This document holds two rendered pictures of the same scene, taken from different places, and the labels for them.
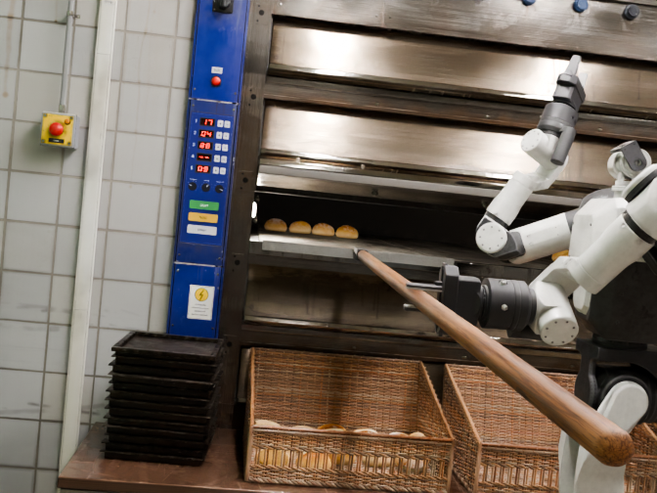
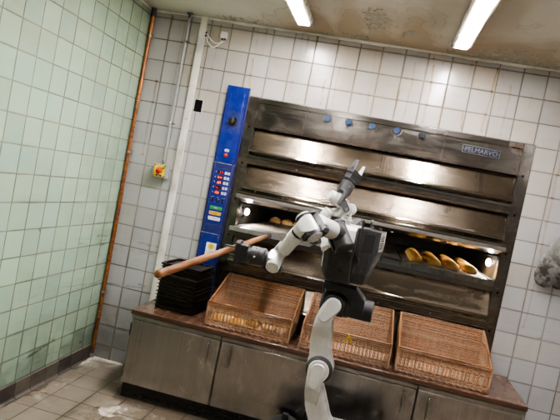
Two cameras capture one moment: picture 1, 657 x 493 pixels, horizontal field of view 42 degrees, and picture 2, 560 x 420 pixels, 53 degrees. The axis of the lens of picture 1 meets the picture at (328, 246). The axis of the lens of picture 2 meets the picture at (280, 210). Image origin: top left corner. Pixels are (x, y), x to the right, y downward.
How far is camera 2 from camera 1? 155 cm
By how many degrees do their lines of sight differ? 15
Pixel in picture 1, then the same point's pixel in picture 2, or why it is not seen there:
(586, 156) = (393, 202)
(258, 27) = (247, 132)
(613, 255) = (287, 242)
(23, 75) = (150, 147)
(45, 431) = (142, 297)
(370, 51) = (295, 146)
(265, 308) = not seen: hidden behind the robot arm
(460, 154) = not seen: hidden behind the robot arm
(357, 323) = not seen: hidden behind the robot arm
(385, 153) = (297, 192)
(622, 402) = (328, 305)
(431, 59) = (322, 151)
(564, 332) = (273, 267)
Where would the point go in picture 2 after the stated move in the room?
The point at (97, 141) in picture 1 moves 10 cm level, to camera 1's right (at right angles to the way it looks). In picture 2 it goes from (175, 176) to (187, 179)
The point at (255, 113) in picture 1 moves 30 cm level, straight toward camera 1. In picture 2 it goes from (242, 170) to (232, 167)
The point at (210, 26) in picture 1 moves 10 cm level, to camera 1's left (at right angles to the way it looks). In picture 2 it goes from (226, 132) to (212, 129)
